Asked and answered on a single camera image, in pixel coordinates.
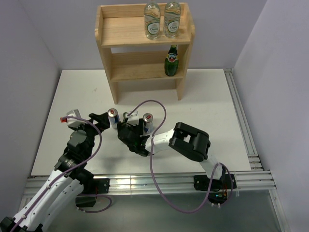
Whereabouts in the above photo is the wooden three-tier shelf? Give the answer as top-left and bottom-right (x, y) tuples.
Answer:
(95, 2), (196, 104)

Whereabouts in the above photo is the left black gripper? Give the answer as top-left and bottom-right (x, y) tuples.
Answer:
(71, 113), (110, 157)

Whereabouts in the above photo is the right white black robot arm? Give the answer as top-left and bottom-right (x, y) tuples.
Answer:
(117, 122), (226, 189)

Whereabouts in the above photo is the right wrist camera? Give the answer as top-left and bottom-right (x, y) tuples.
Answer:
(127, 111), (140, 126)

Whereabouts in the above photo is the green Perrier bottle red label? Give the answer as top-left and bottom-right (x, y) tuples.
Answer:
(164, 45), (179, 76)

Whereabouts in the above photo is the green Perrier bottle yellow label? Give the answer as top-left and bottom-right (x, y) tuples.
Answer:
(123, 112), (129, 123)

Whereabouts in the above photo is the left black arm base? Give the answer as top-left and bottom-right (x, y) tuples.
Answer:
(75, 178), (112, 212)

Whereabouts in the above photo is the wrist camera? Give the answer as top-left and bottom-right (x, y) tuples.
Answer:
(127, 111), (140, 126)
(60, 109), (83, 128)

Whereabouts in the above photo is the purple cable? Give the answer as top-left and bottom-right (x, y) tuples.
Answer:
(127, 100), (235, 214)
(9, 115), (103, 232)

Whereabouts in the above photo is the aluminium frame rail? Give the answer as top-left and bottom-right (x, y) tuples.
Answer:
(24, 68), (290, 232)

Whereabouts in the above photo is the silver blue can left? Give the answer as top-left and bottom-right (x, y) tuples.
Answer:
(108, 108), (120, 129)

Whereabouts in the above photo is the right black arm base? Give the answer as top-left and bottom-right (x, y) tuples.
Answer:
(194, 174), (237, 204)

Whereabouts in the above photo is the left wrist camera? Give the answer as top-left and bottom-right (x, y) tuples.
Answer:
(60, 109), (83, 128)

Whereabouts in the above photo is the clear glass bottle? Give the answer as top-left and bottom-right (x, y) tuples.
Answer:
(143, 0), (161, 40)
(164, 0), (181, 38)

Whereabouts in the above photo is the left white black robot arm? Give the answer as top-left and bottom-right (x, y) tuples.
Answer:
(0, 110), (110, 232)

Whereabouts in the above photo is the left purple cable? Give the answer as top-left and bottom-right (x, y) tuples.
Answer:
(9, 115), (103, 232)

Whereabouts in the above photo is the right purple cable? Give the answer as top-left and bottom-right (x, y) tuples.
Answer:
(127, 100), (235, 214)

